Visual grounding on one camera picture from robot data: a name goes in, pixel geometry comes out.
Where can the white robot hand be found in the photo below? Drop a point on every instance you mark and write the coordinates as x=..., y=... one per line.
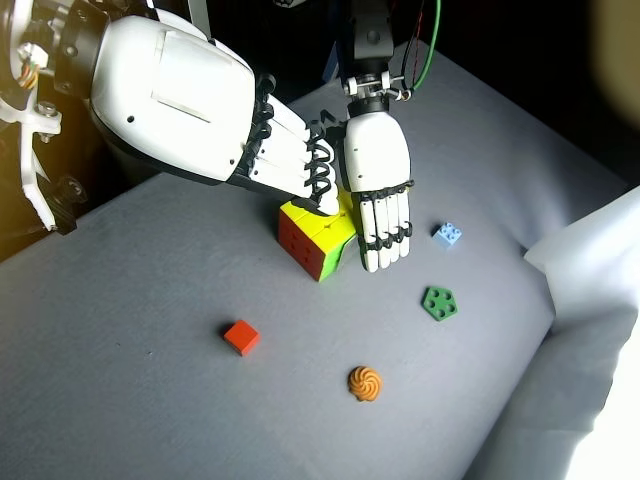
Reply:
x=377, y=155
x=170, y=95

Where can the multicolour puzzle cube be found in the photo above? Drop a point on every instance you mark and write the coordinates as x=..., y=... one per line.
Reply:
x=300, y=245

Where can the small blue-grey adapter stick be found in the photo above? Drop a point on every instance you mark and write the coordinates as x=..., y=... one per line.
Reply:
x=330, y=62

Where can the light blue toy brick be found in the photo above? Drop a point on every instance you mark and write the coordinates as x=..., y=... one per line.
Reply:
x=447, y=236

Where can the green pentagon block with holes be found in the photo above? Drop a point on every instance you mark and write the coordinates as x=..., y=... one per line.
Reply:
x=440, y=305

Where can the red cube block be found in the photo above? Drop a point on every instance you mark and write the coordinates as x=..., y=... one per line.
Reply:
x=241, y=337

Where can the orange swirl cookie toy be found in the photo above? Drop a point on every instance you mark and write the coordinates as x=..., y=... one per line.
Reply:
x=365, y=384

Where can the white backdrop sheet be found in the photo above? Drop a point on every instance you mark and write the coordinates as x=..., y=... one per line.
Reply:
x=595, y=260

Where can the grey table cloth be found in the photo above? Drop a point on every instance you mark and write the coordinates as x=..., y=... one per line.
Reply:
x=150, y=410

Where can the white stand post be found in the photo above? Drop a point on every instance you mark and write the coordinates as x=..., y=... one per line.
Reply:
x=198, y=12

